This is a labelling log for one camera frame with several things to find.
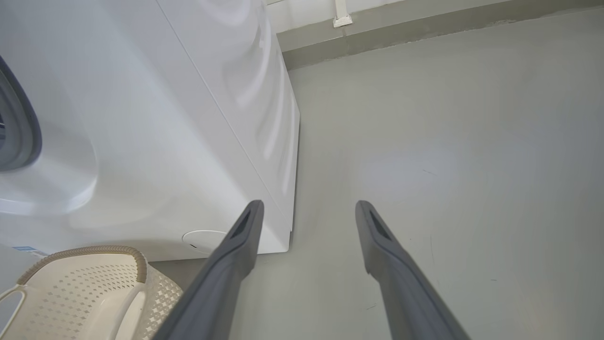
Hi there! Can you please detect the white washing machine body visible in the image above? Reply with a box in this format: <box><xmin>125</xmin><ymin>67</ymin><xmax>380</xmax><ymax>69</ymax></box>
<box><xmin>0</xmin><ymin>0</ymin><xmax>301</xmax><ymax>263</ymax></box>

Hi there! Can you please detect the cream perforated laundry basket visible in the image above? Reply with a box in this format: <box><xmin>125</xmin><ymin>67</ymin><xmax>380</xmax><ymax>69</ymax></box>
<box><xmin>0</xmin><ymin>245</ymin><xmax>185</xmax><ymax>340</ymax></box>

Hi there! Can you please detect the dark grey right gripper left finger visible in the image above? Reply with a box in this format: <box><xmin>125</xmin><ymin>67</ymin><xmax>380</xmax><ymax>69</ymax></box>
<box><xmin>152</xmin><ymin>200</ymin><xmax>265</xmax><ymax>340</ymax></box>

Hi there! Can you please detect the blue energy label sticker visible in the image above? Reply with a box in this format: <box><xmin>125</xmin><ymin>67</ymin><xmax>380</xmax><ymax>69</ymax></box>
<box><xmin>12</xmin><ymin>246</ymin><xmax>49</xmax><ymax>258</ymax></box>

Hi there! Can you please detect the round white filter cover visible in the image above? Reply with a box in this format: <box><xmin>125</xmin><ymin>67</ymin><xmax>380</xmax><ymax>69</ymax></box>
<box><xmin>182</xmin><ymin>230</ymin><xmax>230</xmax><ymax>256</ymax></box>

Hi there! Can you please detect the grey rubber door gasket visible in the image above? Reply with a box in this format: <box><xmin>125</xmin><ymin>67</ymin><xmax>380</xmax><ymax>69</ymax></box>
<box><xmin>0</xmin><ymin>56</ymin><xmax>43</xmax><ymax>172</ymax></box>

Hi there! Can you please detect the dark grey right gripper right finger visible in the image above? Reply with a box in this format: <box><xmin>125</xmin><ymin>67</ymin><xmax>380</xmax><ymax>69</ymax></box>
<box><xmin>355</xmin><ymin>200</ymin><xmax>472</xmax><ymax>340</ymax></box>

